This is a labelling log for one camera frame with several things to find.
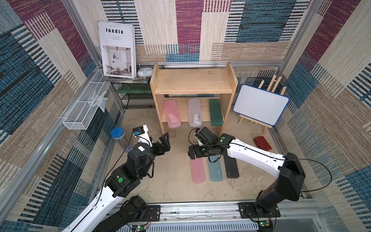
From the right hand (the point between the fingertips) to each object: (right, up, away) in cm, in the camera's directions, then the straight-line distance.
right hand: (194, 151), depth 81 cm
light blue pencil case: (+13, -12, +7) cm, 19 cm away
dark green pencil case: (+13, +22, +6) cm, 26 cm away
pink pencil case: (+2, -12, +6) cm, 14 cm away
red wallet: (+45, +2, +16) cm, 48 cm away
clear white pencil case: (0, +22, +6) cm, 23 cm away
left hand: (-16, +10, -13) cm, 23 cm away
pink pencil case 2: (-12, +21, +5) cm, 25 cm away
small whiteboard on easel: (+43, +25, +11) cm, 51 cm away
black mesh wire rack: (-44, +36, +34) cm, 67 cm away
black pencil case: (+23, -11, +8) cm, 27 cm away
